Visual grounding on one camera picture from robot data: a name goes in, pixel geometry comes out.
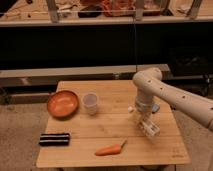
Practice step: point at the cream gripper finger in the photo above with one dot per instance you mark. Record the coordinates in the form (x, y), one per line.
(141, 123)
(151, 124)

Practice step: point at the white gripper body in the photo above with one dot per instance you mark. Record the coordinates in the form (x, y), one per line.
(144, 109)

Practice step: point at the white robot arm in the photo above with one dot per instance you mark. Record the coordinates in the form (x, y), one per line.
(149, 84)

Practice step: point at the orange carrot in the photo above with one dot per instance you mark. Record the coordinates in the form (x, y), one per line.
(111, 150)

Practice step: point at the wooden table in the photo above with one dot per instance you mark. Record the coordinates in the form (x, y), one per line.
(113, 124)

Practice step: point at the translucent plastic cup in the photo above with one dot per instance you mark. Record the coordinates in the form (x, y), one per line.
(90, 103)

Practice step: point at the black equipment box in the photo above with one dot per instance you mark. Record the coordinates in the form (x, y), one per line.
(191, 61)

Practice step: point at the orange bowl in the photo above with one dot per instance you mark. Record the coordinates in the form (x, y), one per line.
(62, 104)

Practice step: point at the black striped sponge block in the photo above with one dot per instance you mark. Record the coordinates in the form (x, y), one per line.
(54, 139)

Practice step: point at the red object on shelf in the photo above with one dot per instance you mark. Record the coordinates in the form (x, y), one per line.
(117, 8)

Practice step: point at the grey metal shelf beam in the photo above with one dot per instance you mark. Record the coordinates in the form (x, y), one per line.
(51, 76)

